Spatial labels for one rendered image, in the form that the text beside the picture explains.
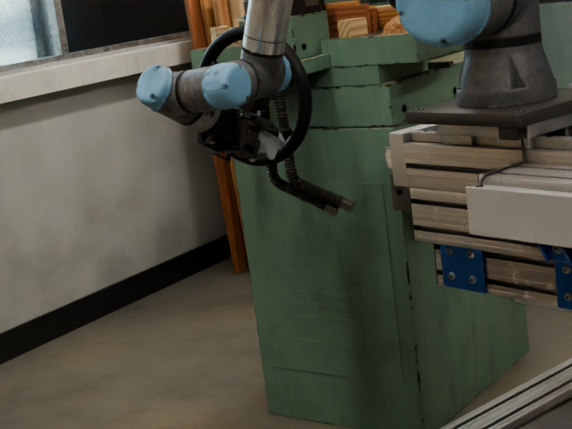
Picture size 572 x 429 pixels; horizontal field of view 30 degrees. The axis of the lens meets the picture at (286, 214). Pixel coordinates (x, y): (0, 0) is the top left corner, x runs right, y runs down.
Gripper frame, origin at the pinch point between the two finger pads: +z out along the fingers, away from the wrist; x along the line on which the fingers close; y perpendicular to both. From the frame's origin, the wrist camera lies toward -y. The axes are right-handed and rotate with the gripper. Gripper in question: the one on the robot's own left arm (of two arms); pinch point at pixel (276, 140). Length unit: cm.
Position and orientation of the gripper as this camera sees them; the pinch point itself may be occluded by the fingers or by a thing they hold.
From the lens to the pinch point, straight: 209.7
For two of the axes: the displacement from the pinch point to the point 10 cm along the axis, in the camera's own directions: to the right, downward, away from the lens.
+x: 7.9, -0.4, -6.2
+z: 6.0, 2.8, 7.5
